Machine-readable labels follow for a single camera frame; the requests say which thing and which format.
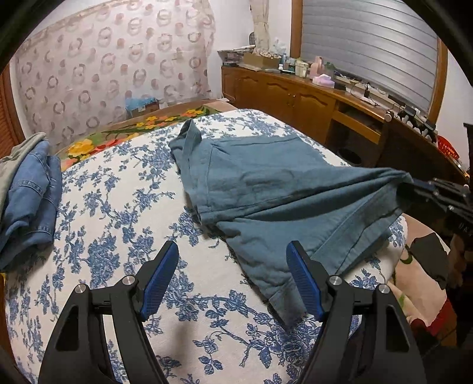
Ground teal blue shorts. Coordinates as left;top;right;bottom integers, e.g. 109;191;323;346
169;121;411;326

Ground wooden sideboard cabinet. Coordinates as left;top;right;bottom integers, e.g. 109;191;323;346
221;66;468;184

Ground blue floral white bedsheet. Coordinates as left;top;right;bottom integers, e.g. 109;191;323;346
6;109;407;383

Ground folded blue denim jeans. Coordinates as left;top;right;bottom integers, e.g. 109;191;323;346
1;139;63;272

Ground grey window roller blind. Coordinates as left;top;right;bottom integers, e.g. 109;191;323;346
301;0;438;111

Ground pink tissue box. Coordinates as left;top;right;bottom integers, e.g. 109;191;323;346
312;74;335;89

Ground folded grey-green garment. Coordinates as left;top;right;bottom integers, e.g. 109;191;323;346
0;132;46;212

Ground colourful floral blanket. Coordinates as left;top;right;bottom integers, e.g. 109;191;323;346
57;98;236;171

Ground wooden louvered wardrobe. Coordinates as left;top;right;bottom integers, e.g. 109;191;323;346
0;65;25;158

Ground cardboard box on cabinet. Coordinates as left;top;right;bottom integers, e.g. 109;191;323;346
243;52;280;70

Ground cardboard box with blue bag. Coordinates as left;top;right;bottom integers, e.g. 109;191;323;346
125;97;160;118

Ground beige tied side curtain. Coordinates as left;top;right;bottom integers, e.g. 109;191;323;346
249;0;270;54

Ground circle patterned sheer curtain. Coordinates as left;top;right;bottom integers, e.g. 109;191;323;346
10;1;216;149

